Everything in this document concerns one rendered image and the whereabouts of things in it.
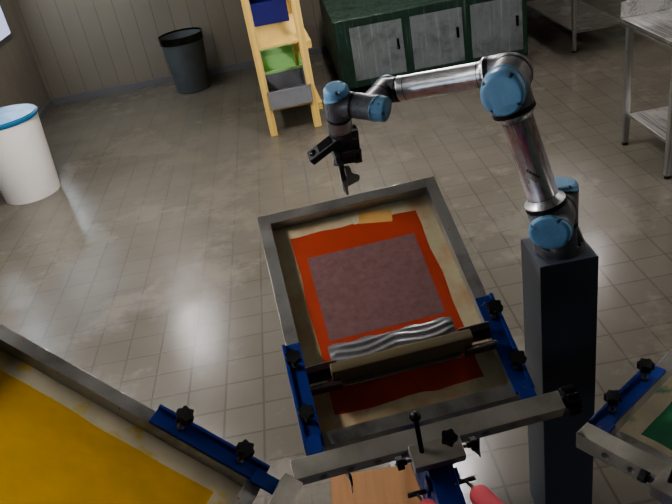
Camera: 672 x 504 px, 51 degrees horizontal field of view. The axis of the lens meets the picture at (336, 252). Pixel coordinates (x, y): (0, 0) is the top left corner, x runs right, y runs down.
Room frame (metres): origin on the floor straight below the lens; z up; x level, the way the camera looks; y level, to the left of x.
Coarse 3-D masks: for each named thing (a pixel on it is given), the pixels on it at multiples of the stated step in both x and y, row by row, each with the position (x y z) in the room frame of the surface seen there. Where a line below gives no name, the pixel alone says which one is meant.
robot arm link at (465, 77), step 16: (464, 64) 1.96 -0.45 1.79; (480, 64) 1.91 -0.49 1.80; (384, 80) 2.06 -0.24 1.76; (400, 80) 2.02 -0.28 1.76; (416, 80) 1.99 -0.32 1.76; (432, 80) 1.97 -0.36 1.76; (448, 80) 1.94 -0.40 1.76; (464, 80) 1.92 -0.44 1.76; (480, 80) 1.90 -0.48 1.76; (400, 96) 2.01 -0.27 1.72; (416, 96) 1.99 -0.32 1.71; (432, 96) 1.99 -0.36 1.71
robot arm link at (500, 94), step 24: (504, 72) 1.73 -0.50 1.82; (528, 72) 1.79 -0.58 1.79; (480, 96) 1.75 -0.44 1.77; (504, 96) 1.72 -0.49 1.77; (528, 96) 1.73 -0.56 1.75; (504, 120) 1.73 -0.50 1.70; (528, 120) 1.73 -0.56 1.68; (528, 144) 1.72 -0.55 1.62; (528, 168) 1.71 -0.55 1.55; (528, 192) 1.72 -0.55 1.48; (552, 192) 1.70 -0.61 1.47; (528, 216) 1.73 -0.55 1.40; (552, 216) 1.67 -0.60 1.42; (552, 240) 1.67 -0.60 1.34
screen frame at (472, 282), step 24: (384, 192) 2.04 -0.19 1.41; (408, 192) 2.03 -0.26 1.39; (432, 192) 2.01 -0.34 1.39; (264, 216) 2.02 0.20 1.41; (288, 216) 2.00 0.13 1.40; (312, 216) 2.00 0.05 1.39; (264, 240) 1.93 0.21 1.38; (456, 240) 1.83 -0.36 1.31; (456, 264) 1.78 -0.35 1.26; (480, 288) 1.66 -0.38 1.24; (288, 312) 1.68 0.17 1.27; (288, 336) 1.61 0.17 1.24; (432, 408) 1.35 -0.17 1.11; (456, 408) 1.34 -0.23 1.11; (480, 408) 1.35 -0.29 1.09; (336, 432) 1.33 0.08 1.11; (360, 432) 1.32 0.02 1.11; (384, 432) 1.32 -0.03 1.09
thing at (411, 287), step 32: (384, 224) 1.96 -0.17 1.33; (416, 224) 1.94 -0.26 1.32; (384, 256) 1.85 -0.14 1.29; (416, 256) 1.83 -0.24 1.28; (384, 288) 1.74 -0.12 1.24; (416, 288) 1.72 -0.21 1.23; (448, 288) 1.71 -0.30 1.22; (416, 320) 1.63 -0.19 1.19; (416, 384) 1.45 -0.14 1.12; (448, 384) 1.43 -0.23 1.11
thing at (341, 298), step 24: (312, 240) 1.94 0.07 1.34; (336, 240) 1.93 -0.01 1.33; (312, 264) 1.86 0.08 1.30; (336, 264) 1.84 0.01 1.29; (360, 264) 1.83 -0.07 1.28; (312, 288) 1.78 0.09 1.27; (336, 288) 1.76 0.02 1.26; (360, 288) 1.75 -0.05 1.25; (312, 312) 1.70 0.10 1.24; (336, 312) 1.69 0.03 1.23; (360, 312) 1.68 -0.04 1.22; (336, 336) 1.62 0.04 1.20; (360, 336) 1.61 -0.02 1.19; (360, 384) 1.47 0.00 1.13; (384, 384) 1.46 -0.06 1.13; (336, 408) 1.42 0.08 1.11; (360, 408) 1.41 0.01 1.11
